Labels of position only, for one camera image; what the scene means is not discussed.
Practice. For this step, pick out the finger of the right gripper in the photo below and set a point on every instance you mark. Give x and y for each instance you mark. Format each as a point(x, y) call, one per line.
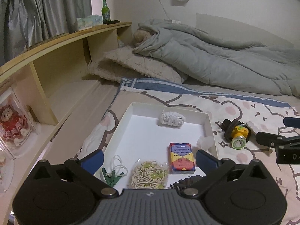
point(291, 122)
point(273, 141)

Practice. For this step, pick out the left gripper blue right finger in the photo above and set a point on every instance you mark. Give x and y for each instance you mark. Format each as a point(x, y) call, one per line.
point(206, 162)

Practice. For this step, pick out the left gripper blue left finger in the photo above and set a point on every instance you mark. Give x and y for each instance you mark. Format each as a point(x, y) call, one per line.
point(92, 162)

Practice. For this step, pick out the white cotton wad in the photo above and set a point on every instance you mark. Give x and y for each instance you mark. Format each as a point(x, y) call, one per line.
point(206, 143)

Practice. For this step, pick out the brown plastic hair claw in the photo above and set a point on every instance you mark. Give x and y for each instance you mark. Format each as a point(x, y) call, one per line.
point(185, 183)

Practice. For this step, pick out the colourful playing card box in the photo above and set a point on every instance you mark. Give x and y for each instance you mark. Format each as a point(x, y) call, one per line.
point(181, 158)

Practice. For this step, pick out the green plastic clothespin with cord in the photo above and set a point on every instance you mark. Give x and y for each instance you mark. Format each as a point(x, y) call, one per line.
point(118, 171)

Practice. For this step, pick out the yellow headlamp with black strap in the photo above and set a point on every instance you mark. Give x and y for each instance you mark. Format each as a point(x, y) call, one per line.
point(236, 132)

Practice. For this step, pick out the white grey yarn ball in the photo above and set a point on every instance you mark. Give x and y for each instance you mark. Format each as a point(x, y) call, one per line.
point(172, 119)

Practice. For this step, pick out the silver foil pouch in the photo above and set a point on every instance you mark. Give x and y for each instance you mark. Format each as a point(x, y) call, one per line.
point(254, 129)

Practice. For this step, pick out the cartoon bear print sheet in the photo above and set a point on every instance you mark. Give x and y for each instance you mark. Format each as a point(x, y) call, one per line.
point(267, 114)

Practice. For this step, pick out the white shallow cardboard tray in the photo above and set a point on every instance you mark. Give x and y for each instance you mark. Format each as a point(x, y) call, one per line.
point(139, 136)

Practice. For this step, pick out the doll in clear box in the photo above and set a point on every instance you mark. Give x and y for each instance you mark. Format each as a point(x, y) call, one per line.
point(18, 130)

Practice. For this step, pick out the wooden headboard shelf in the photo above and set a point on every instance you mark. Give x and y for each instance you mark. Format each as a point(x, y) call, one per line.
point(52, 79)

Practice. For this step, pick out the beige fleece blanket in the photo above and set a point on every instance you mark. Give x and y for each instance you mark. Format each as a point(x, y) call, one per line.
point(123, 63)

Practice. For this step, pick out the grey quilted duvet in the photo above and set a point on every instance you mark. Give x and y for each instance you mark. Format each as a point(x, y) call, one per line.
point(243, 66)

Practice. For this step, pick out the plush toy under duvet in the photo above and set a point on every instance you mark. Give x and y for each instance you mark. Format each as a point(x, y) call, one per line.
point(141, 36)

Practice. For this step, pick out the tissue box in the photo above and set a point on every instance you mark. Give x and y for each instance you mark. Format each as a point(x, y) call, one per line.
point(88, 22)

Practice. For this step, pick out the black tray on shelf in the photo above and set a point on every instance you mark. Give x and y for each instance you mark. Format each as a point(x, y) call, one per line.
point(111, 22)

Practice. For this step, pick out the green glass bottle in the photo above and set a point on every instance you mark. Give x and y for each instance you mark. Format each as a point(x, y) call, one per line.
point(105, 12)

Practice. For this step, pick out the grey curtain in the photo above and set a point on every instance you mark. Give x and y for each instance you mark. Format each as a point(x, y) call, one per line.
point(25, 23)

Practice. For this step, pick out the white power strip with cable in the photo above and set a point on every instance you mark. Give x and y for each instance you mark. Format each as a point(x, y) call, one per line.
point(168, 18)

